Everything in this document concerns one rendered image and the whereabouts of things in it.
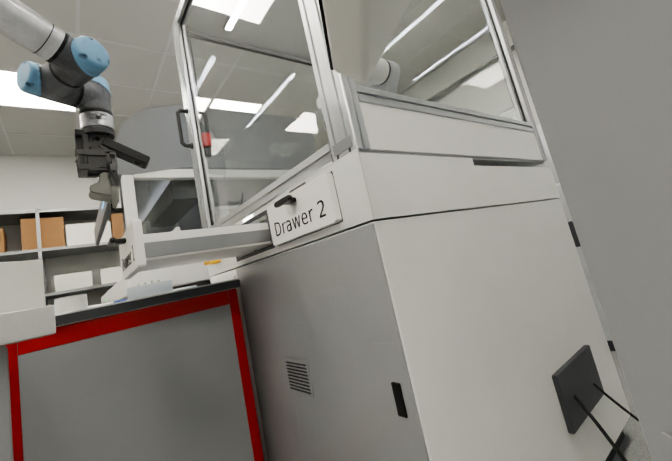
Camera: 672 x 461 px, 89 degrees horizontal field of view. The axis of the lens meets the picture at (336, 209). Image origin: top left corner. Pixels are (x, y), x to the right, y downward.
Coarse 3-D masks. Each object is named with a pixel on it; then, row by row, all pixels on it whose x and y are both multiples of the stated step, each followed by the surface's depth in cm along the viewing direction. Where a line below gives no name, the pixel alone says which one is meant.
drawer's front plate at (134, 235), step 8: (136, 224) 77; (128, 232) 83; (136, 232) 77; (128, 240) 84; (136, 240) 76; (120, 248) 97; (128, 248) 85; (136, 248) 76; (144, 248) 77; (120, 256) 98; (136, 256) 76; (144, 256) 76; (136, 264) 76; (144, 264) 76; (128, 272) 87; (136, 272) 84
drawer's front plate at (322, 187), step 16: (320, 176) 74; (304, 192) 80; (320, 192) 75; (272, 208) 92; (288, 208) 86; (304, 208) 80; (320, 208) 75; (336, 208) 72; (272, 224) 93; (320, 224) 75; (272, 240) 93; (288, 240) 87
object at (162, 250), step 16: (256, 224) 97; (144, 240) 79; (160, 240) 81; (176, 240) 83; (192, 240) 85; (208, 240) 87; (224, 240) 90; (240, 240) 92; (256, 240) 95; (160, 256) 80; (176, 256) 83; (192, 256) 89; (208, 256) 98; (224, 256) 107
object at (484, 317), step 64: (320, 256) 79; (384, 256) 64; (448, 256) 76; (512, 256) 93; (576, 256) 119; (256, 320) 109; (320, 320) 81; (384, 320) 64; (448, 320) 70; (512, 320) 85; (576, 320) 106; (256, 384) 112; (320, 384) 83; (384, 384) 65; (448, 384) 66; (512, 384) 78; (576, 384) 92; (320, 448) 84; (384, 448) 67; (448, 448) 61; (512, 448) 72; (576, 448) 87
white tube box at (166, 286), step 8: (168, 280) 108; (128, 288) 103; (136, 288) 104; (144, 288) 105; (152, 288) 105; (160, 288) 106; (168, 288) 107; (128, 296) 102; (136, 296) 103; (144, 296) 104
